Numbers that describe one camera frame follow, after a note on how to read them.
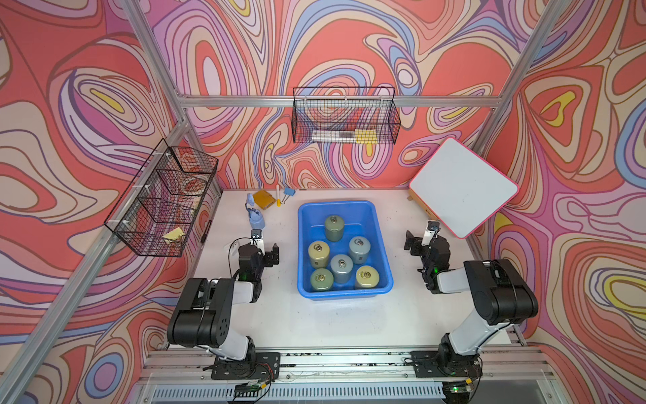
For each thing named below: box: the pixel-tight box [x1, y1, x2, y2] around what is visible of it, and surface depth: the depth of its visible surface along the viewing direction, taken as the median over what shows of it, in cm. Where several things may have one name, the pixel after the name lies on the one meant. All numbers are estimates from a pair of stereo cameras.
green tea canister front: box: [310, 267, 334, 292], surface depth 84 cm
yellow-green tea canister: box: [354, 265, 381, 289], surface depth 84 cm
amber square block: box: [253, 189, 277, 210], surface depth 117 cm
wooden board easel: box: [407, 187, 439, 220], surface depth 110 cm
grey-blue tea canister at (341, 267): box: [329, 254, 355, 285], surface depth 87 cm
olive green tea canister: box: [307, 240, 330, 270], surface depth 91 cm
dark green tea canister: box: [324, 214, 345, 242], surface depth 100 cm
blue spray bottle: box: [245, 192, 266, 230], surface depth 103 cm
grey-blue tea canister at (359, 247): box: [349, 235, 371, 265], surface depth 93 cm
